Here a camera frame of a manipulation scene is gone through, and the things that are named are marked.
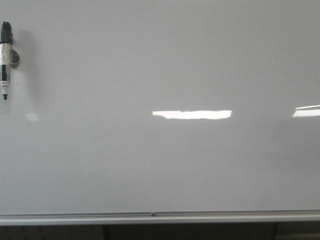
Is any black white whiteboard marker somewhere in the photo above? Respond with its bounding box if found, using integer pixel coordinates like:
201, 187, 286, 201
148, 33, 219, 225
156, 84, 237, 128
0, 21, 20, 101

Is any white whiteboard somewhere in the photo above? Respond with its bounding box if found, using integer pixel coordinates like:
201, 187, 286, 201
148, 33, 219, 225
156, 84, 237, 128
0, 0, 320, 215

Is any dark cabinet below whiteboard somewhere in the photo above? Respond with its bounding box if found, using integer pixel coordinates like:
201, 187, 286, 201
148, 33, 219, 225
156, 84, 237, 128
0, 221, 320, 240

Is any aluminium whiteboard tray rail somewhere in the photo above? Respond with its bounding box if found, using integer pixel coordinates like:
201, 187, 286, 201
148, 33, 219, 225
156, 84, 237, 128
0, 209, 320, 226

